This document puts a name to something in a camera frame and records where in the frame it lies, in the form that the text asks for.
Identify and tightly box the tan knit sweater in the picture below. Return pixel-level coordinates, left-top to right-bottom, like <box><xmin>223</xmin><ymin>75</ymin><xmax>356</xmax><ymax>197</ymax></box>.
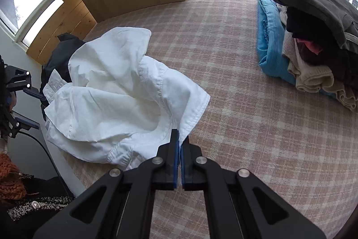
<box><xmin>288</xmin><ymin>58</ymin><xmax>358</xmax><ymax>112</ymax></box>

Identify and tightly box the black garment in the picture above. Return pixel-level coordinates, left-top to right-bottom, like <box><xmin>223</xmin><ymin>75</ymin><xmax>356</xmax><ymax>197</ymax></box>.
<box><xmin>285</xmin><ymin>6</ymin><xmax>358</xmax><ymax>83</ymax></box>

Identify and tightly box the pink garment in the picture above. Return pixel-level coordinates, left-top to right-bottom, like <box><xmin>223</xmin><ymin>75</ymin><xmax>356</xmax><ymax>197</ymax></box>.
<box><xmin>296</xmin><ymin>38</ymin><xmax>322</xmax><ymax>55</ymax></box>

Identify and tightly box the white shirt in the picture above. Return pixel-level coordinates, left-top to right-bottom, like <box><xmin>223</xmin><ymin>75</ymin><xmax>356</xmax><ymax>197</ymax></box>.
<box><xmin>43</xmin><ymin>27</ymin><xmax>211</xmax><ymax>167</ymax></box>

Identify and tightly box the pine wooden panel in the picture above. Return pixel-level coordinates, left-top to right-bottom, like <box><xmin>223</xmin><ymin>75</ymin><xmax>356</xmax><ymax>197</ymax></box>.
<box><xmin>26</xmin><ymin>0</ymin><xmax>97</xmax><ymax>65</ymax></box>

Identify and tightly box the orange knit scarf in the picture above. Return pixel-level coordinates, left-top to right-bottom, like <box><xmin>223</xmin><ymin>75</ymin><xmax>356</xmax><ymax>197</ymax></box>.
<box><xmin>0</xmin><ymin>153</ymin><xmax>27</xmax><ymax>200</ymax></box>

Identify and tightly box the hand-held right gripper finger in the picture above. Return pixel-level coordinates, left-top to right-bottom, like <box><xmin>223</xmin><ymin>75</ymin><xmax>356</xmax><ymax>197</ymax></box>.
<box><xmin>180</xmin><ymin>136</ymin><xmax>327</xmax><ymax>239</ymax></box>
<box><xmin>33</xmin><ymin>129</ymin><xmax>179</xmax><ymax>239</ymax></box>

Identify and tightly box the dark grey garment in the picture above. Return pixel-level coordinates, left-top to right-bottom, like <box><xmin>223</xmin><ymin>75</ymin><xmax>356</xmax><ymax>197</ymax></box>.
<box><xmin>40</xmin><ymin>33</ymin><xmax>86</xmax><ymax>122</ymax></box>

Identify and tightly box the person's tweed jacket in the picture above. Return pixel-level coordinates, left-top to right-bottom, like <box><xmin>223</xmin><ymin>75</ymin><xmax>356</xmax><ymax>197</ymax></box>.
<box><xmin>0</xmin><ymin>173</ymin><xmax>76</xmax><ymax>239</ymax></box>

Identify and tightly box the black cable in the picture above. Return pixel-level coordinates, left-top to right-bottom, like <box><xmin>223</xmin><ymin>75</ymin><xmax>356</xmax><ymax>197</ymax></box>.
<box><xmin>15</xmin><ymin>130</ymin><xmax>75</xmax><ymax>197</ymax></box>

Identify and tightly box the blue cloth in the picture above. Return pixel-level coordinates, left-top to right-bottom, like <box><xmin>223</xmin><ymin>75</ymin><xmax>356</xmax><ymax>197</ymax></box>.
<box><xmin>257</xmin><ymin>0</ymin><xmax>339</xmax><ymax>99</ymax></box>

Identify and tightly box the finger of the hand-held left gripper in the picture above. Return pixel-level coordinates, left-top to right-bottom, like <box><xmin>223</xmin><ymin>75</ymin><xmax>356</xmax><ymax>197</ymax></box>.
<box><xmin>5</xmin><ymin>65</ymin><xmax>47</xmax><ymax>101</ymax></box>
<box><xmin>0</xmin><ymin>110</ymin><xmax>40</xmax><ymax>139</ymax></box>

